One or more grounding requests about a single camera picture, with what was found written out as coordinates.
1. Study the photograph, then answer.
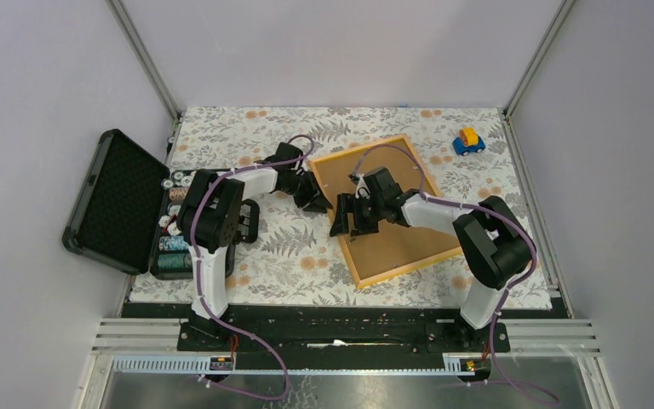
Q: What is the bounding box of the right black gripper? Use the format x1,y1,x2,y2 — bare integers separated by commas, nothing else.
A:
329,193,385,239

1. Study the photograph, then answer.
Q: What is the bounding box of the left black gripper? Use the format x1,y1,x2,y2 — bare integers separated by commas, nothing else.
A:
280,170,330,213

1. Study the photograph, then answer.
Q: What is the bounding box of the yellow wooden picture frame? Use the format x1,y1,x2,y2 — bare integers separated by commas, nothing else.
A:
307,134,465,291

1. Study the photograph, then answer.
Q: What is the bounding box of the brown cardboard backing board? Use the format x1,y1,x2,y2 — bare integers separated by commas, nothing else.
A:
313,139,458,284

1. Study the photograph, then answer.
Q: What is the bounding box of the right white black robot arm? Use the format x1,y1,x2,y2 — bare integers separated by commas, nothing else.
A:
330,167,537,351

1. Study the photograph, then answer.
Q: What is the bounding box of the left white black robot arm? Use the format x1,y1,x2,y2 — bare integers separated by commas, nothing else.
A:
176,141,332,350

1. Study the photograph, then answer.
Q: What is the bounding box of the floral patterned table mat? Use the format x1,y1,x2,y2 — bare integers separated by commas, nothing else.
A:
128,106,554,310

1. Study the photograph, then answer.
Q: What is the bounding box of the yellow blue toy car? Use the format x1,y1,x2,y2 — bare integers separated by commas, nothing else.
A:
452,127,486,156

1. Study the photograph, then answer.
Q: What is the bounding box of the black poker chip case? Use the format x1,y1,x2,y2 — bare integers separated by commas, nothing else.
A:
61,128,261,282

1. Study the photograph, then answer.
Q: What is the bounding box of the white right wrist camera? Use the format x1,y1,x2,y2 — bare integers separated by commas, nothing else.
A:
349,173,370,199

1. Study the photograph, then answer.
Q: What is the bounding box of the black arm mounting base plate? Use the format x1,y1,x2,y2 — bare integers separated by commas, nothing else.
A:
121,302,512,372

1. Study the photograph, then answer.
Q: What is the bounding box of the aluminium rail front frame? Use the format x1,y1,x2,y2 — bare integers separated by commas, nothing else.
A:
91,318,619,408

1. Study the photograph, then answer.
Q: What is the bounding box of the left aluminium corner post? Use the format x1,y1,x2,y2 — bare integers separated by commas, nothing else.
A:
106,0,181,123

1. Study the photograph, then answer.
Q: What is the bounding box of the aluminium corner post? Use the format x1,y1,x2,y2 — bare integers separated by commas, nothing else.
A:
502,0,577,118
106,0,181,123

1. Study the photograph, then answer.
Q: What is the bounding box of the right aluminium corner post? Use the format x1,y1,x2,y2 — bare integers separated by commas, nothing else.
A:
502,0,577,118

